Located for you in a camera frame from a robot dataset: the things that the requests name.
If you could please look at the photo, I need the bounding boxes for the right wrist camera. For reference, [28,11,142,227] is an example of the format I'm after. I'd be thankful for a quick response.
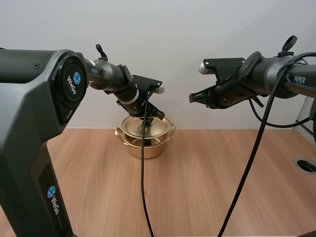
[198,57,245,85]

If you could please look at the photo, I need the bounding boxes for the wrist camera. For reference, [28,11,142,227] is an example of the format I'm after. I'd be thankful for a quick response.
[131,74,166,96]
[198,57,245,85]

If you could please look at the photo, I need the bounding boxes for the black cable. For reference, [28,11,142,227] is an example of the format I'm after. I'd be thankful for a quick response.
[216,51,316,237]
[247,95,311,128]
[140,90,156,237]

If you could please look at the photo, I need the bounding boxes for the gold lid with black knob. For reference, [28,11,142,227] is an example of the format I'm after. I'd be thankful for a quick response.
[122,115,173,139]

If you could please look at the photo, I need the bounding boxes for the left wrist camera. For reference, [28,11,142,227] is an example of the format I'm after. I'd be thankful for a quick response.
[131,74,166,96]

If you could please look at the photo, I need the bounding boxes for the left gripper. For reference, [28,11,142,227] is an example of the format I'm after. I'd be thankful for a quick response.
[115,85,166,121]

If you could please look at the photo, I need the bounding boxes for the gold pot with two handles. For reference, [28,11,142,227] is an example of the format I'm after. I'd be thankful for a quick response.
[114,122,176,159]

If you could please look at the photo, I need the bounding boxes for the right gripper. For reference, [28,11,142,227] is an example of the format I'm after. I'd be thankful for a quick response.
[189,78,259,110]

